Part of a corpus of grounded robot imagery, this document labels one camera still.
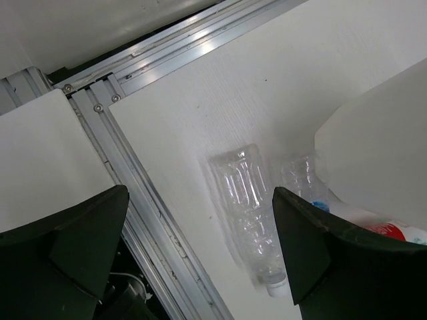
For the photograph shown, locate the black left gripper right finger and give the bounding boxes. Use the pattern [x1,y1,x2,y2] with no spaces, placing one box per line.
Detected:
[272,187,426,319]

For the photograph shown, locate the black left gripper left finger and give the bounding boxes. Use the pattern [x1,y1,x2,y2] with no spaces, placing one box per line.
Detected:
[1,185,129,319]

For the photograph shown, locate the clear bottle red label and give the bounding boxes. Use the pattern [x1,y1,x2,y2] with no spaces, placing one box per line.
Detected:
[329,195,426,245]

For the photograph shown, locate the clear bottle blue label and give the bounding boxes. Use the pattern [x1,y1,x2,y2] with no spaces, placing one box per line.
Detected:
[281,151,330,213]

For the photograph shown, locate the clear bottle white cap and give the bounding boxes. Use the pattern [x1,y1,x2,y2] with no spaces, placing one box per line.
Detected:
[211,144,289,298]

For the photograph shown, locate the white octagonal plastic bin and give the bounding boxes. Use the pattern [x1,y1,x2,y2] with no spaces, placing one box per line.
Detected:
[314,61,426,229]

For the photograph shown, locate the aluminium table frame rail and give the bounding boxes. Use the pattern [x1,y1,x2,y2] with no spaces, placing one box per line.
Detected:
[0,0,301,320]

